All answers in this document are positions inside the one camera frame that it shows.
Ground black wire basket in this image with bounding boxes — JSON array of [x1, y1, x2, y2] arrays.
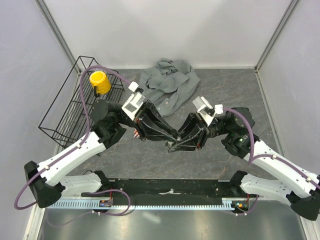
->
[[38, 55, 125, 149]]

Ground mannequin hand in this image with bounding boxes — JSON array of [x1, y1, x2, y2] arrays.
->
[[133, 129, 140, 138]]

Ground purple cable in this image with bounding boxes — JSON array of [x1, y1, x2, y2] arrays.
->
[[13, 65, 132, 210], [222, 107, 320, 191]]

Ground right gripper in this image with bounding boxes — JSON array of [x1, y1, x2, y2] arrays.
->
[[168, 110, 231, 152]]

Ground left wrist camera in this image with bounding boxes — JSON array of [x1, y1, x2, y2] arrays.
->
[[121, 81, 146, 120]]

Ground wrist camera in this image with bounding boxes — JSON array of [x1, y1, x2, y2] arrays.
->
[[121, 81, 146, 120], [192, 96, 224, 127]]

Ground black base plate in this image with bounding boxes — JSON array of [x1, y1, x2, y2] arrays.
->
[[74, 177, 261, 207]]

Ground grey shirt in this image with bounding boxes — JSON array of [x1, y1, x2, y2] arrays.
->
[[138, 58, 201, 117]]

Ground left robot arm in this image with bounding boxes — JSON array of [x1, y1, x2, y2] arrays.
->
[[24, 100, 181, 208]]

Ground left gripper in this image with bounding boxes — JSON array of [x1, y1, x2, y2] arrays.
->
[[118, 100, 182, 144]]

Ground slotted cable duct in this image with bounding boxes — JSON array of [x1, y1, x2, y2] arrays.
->
[[48, 198, 235, 211]]

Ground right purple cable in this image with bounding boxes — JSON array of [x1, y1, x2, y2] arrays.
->
[[222, 107, 320, 191]]

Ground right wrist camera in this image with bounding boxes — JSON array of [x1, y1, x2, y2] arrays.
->
[[192, 96, 224, 127]]

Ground yellow cup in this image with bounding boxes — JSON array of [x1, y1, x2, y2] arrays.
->
[[89, 71, 111, 98]]

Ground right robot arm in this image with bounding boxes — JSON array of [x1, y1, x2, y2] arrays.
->
[[166, 104, 320, 221]]

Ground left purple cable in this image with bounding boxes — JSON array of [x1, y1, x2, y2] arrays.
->
[[13, 65, 132, 210]]

